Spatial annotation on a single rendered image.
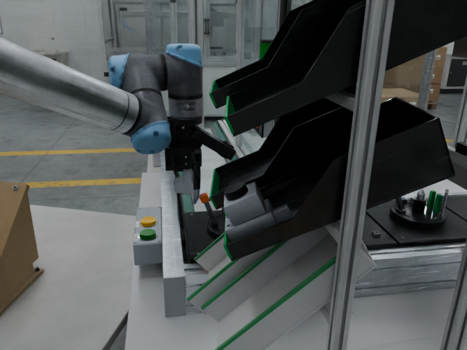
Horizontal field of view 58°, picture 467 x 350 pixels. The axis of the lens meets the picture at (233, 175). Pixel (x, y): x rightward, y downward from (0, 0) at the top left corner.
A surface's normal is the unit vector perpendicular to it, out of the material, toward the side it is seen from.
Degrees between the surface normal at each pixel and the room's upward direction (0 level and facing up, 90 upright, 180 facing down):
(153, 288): 0
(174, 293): 90
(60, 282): 0
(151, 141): 130
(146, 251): 90
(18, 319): 0
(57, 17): 90
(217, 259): 90
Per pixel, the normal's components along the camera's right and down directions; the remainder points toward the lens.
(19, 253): 0.99, 0.07
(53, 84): 0.72, 0.23
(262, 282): 0.00, 0.36
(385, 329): 0.01, -0.93
